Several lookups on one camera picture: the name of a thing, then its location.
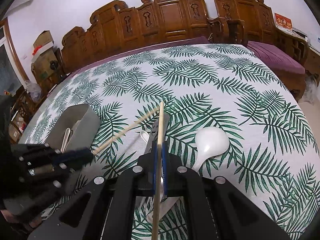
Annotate stainless steel fork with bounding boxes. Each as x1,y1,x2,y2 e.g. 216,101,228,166
61,127,72,153

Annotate light bamboo chopstick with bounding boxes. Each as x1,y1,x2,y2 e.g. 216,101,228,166
151,101,164,240
93,106,160,155

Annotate grey metal utensil tray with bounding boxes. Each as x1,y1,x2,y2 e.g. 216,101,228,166
45,104,101,151

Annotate large white plastic ladle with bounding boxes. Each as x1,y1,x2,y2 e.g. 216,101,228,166
192,127,229,172

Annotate wooden chair at left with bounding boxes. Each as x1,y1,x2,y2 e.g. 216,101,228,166
9,86,46,144

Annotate leaf pattern tablecloth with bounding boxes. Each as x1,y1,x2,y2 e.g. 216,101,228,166
26,44,319,239

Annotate clear plastic bag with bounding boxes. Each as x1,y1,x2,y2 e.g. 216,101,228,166
25,80,42,102

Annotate stacked cardboard boxes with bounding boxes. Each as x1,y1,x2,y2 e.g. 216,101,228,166
31,30,60,93

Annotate carved wooden sofa bench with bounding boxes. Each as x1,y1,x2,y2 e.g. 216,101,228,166
62,0,209,72

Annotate purple seat cushion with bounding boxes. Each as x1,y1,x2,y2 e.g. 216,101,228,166
247,41,305,74

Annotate carved wooden armchair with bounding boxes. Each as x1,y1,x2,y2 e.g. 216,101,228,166
214,0,275,44

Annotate wooden side table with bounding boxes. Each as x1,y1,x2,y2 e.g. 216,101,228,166
274,28,319,70

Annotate red paper box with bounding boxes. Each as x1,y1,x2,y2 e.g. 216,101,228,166
274,13,293,31

